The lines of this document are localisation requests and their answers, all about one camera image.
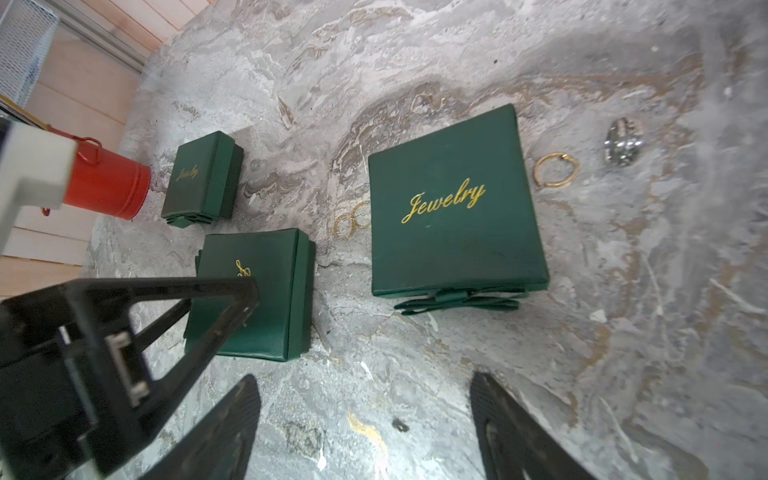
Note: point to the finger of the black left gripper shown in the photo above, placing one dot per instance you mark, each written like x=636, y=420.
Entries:
x=117, y=319

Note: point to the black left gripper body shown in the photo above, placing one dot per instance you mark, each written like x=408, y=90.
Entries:
x=44, y=426

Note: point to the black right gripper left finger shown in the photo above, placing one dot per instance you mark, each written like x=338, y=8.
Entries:
x=220, y=446

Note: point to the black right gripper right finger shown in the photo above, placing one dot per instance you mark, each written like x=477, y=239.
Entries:
x=512, y=444

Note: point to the large green jewelry box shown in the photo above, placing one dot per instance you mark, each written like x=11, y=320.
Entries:
x=453, y=222

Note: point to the red metal pencil cup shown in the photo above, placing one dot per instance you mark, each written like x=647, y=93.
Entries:
x=103, y=181

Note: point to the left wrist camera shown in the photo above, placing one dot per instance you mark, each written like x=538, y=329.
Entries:
x=36, y=169

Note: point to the white wire mesh shelf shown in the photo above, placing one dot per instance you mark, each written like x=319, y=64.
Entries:
x=27, y=32

